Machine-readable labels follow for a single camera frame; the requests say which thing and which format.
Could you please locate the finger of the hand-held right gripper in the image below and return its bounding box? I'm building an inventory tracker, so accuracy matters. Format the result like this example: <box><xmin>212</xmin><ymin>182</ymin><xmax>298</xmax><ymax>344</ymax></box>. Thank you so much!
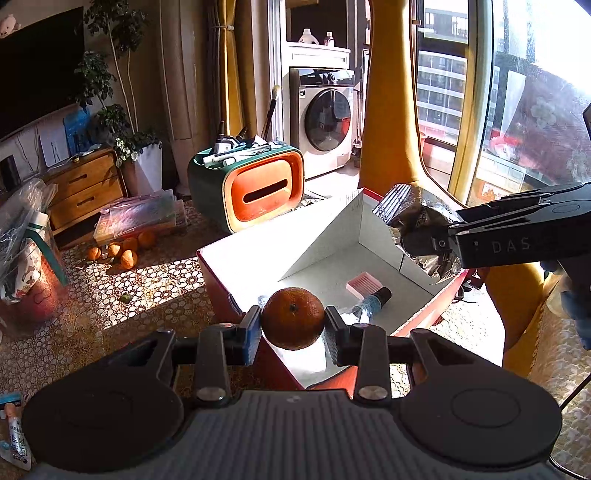
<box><xmin>448</xmin><ymin>189</ymin><xmax>556</xmax><ymax>234</ymax></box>
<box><xmin>401</xmin><ymin>223</ymin><xmax>463</xmax><ymax>276</ymax></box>

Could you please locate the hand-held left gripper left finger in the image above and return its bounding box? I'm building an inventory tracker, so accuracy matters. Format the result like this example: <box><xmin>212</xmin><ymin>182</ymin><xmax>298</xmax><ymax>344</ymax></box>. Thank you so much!
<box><xmin>117</xmin><ymin>305</ymin><xmax>264</xmax><ymax>408</ymax></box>

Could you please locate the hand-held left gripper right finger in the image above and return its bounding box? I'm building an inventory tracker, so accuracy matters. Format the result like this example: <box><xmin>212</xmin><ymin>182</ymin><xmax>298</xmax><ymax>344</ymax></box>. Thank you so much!
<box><xmin>324</xmin><ymin>305</ymin><xmax>505</xmax><ymax>405</ymax></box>

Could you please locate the silver foil snack bag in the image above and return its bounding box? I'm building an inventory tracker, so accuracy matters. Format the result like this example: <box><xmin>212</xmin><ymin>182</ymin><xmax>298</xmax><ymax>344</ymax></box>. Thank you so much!
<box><xmin>372</xmin><ymin>183</ymin><xmax>468</xmax><ymax>284</ymax></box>

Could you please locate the small dark bottle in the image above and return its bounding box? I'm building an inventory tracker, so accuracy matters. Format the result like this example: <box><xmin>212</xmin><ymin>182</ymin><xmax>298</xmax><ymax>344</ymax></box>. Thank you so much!
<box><xmin>353</xmin><ymin>287</ymin><xmax>393</xmax><ymax>325</ymax></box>

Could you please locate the red cardboard box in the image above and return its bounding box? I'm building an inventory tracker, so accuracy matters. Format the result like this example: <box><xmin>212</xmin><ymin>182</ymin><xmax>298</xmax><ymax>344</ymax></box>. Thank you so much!
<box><xmin>196</xmin><ymin>187</ymin><xmax>477</xmax><ymax>391</ymax></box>

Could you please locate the lace patterned desktop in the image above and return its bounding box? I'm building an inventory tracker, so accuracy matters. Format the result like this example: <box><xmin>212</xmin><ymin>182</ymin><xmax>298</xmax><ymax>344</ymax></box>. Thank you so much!
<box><xmin>0</xmin><ymin>198</ymin><xmax>591</xmax><ymax>480</ymax></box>

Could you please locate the person's right hand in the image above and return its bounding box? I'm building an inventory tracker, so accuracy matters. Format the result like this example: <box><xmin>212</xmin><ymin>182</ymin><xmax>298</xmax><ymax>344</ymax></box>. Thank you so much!
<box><xmin>540</xmin><ymin>259</ymin><xmax>591</xmax><ymax>352</ymax></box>

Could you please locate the yellow giraffe toy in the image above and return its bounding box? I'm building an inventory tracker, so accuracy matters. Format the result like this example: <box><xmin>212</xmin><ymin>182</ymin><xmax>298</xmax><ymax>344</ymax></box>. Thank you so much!
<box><xmin>358</xmin><ymin>0</ymin><xmax>561</xmax><ymax>385</ymax></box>

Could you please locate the green orange storage box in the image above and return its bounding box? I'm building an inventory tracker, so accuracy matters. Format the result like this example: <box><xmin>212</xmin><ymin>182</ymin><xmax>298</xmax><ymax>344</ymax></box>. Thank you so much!
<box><xmin>187</xmin><ymin>142</ymin><xmax>305</xmax><ymax>234</ymax></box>

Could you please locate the white washing machine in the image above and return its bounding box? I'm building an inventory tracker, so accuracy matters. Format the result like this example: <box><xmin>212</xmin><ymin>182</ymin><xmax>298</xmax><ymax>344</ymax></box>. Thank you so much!
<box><xmin>288</xmin><ymin>67</ymin><xmax>357</xmax><ymax>182</ymax></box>

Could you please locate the stack of plastic cases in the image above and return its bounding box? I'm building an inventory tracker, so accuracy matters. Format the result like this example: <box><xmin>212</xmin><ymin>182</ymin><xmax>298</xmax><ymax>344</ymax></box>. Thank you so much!
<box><xmin>93</xmin><ymin>188</ymin><xmax>188</xmax><ymax>246</ymax></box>

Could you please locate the pile of markers and tools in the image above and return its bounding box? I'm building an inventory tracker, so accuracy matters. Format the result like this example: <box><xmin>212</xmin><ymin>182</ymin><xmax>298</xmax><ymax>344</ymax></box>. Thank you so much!
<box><xmin>202</xmin><ymin>121</ymin><xmax>288</xmax><ymax>168</ymax></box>

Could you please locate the white laundry cabinet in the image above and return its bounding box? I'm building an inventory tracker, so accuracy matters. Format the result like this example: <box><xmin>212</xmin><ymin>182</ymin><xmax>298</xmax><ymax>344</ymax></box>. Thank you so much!
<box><xmin>281</xmin><ymin>44</ymin><xmax>352</xmax><ymax>73</ymax></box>

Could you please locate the wooden tv cabinet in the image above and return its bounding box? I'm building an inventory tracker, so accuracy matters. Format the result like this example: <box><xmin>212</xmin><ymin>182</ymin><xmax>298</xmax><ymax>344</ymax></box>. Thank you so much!
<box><xmin>42</xmin><ymin>148</ymin><xmax>126</xmax><ymax>237</ymax></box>

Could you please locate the patterned red bucket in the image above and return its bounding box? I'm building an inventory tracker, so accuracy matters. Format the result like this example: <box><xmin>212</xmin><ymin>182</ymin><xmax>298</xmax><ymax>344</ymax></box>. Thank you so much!
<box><xmin>0</xmin><ymin>240</ymin><xmax>70</xmax><ymax>335</ymax></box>

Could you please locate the cream tower air conditioner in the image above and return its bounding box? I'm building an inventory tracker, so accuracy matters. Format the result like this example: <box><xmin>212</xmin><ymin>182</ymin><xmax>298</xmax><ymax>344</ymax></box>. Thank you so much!
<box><xmin>159</xmin><ymin>0</ymin><xmax>211</xmax><ymax>198</ymax></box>

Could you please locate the clear plastic bag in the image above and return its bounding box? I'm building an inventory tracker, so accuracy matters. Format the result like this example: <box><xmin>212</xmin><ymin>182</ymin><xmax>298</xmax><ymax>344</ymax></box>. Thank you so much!
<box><xmin>0</xmin><ymin>178</ymin><xmax>60</xmax><ymax>296</ymax></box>

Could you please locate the potted green tree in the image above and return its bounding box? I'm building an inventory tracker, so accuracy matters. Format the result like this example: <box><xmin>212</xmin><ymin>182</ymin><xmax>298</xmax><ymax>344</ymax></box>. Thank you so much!
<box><xmin>74</xmin><ymin>0</ymin><xmax>164</xmax><ymax>195</ymax></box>

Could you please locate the yellow curtain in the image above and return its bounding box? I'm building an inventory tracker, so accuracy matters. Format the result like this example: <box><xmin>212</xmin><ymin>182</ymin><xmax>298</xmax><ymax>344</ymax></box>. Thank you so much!
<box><xmin>205</xmin><ymin>0</ymin><xmax>260</xmax><ymax>140</ymax></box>

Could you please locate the blue picture board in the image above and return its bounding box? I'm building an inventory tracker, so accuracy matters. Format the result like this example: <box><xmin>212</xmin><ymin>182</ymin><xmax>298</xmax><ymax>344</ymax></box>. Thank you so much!
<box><xmin>62</xmin><ymin>107</ymin><xmax>93</xmax><ymax>155</ymax></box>

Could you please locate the white flat board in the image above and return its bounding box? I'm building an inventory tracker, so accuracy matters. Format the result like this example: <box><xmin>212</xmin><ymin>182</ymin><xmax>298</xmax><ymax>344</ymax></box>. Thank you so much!
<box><xmin>39</xmin><ymin>124</ymin><xmax>70</xmax><ymax>168</ymax></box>

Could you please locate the black speaker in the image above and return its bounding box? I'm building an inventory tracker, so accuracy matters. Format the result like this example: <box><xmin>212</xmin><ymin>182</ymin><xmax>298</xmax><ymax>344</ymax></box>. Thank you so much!
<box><xmin>0</xmin><ymin>154</ymin><xmax>20</xmax><ymax>192</ymax></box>

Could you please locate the cream bear plush toy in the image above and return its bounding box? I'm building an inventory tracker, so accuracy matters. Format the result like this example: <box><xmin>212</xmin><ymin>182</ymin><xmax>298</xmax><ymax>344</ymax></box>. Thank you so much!
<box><xmin>0</xmin><ymin>14</ymin><xmax>22</xmax><ymax>40</ymax></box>

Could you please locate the black cable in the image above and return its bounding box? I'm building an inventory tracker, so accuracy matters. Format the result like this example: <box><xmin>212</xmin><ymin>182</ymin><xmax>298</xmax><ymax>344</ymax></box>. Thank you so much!
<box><xmin>547</xmin><ymin>364</ymin><xmax>591</xmax><ymax>480</ymax></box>

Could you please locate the long handled brush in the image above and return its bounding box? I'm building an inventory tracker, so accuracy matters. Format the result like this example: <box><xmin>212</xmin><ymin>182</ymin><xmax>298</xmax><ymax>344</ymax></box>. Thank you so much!
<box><xmin>262</xmin><ymin>84</ymin><xmax>281</xmax><ymax>140</ymax></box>

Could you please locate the black wall television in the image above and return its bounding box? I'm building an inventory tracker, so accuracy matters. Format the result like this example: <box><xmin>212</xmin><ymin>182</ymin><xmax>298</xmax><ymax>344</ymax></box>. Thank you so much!
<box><xmin>0</xmin><ymin>7</ymin><xmax>86</xmax><ymax>142</ymax></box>

